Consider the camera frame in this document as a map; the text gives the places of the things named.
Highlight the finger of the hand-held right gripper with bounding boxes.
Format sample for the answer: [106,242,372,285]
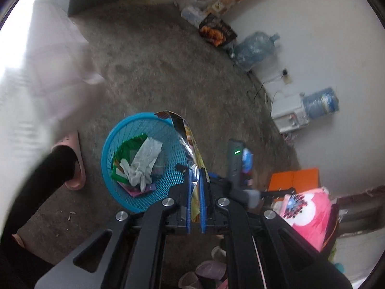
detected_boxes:
[232,184,263,208]

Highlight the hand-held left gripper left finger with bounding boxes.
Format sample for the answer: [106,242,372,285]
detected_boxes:
[34,164,193,289]

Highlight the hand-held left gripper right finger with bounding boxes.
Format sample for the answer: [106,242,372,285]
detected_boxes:
[200,167,354,289]

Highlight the yellow snack wrapper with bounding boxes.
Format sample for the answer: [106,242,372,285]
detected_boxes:
[154,111,209,224]

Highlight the pink snack packet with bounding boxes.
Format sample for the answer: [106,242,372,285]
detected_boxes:
[120,182,156,198]

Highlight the white embossed tissue paper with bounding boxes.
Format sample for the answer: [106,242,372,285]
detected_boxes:
[119,136,163,192]

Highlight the green potato chip bag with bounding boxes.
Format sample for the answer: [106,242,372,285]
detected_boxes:
[111,135,148,184]

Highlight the blue plastic mesh basket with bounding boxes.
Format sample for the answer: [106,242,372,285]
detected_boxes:
[101,113,196,214]

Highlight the orange board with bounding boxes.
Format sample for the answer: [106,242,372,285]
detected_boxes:
[268,169,319,191]

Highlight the white slipper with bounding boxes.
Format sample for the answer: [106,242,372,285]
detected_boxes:
[211,245,227,262]

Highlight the pink printed blanket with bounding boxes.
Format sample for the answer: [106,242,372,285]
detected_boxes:
[272,187,333,252]

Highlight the purple slippers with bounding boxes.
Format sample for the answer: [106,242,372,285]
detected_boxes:
[177,260,229,289]

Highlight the white water dispenser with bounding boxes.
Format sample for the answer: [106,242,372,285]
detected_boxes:
[271,93,310,133]

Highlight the blue water jug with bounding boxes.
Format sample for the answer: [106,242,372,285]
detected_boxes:
[302,87,340,120]

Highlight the empty clear water jug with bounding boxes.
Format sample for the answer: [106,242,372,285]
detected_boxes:
[233,32,280,71]

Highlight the pink slipper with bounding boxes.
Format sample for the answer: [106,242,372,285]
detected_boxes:
[11,233,29,249]
[51,131,88,191]

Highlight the black bread bag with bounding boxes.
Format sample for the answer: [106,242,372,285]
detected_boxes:
[199,13,238,47]

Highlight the person's black trouser leg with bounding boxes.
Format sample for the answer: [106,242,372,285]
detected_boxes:
[0,149,77,289]

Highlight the white plastic container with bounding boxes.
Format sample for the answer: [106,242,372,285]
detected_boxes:
[180,6,205,25]

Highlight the pale pink plaid cloth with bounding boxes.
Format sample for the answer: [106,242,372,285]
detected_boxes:
[0,0,106,163]

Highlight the black chair frame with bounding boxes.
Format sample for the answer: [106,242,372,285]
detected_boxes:
[260,188,297,200]

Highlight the black power cable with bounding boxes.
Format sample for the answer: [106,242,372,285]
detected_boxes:
[254,74,286,100]

